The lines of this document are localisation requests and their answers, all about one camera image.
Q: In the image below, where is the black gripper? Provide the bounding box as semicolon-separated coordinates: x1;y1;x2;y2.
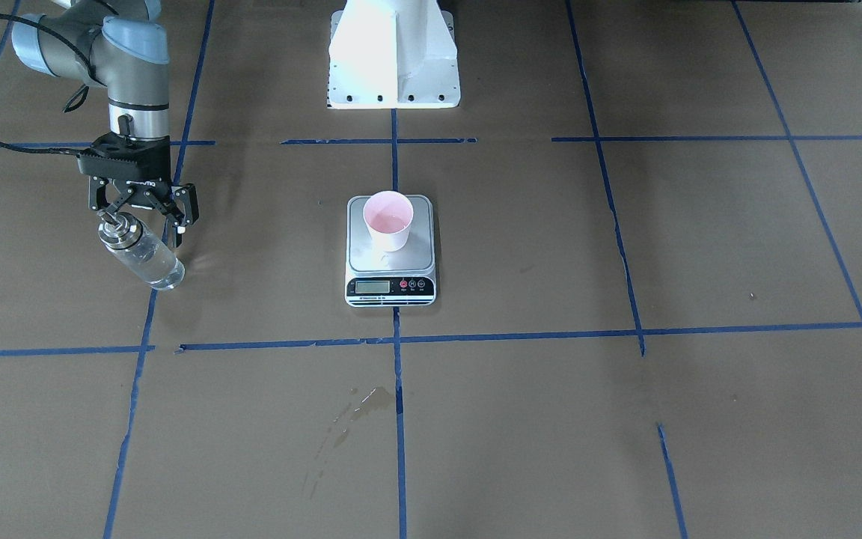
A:
88;133;199;237

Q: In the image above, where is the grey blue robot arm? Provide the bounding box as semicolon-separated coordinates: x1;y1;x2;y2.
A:
11;1;198;241

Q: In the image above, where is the silver digital kitchen scale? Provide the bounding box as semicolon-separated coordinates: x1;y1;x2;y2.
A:
344;195;438;308

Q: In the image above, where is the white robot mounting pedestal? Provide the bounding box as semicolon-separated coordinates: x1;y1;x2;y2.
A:
326;1;462;110

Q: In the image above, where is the clear glass sauce bottle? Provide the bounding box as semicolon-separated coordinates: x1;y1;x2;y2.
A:
97;210;186;290

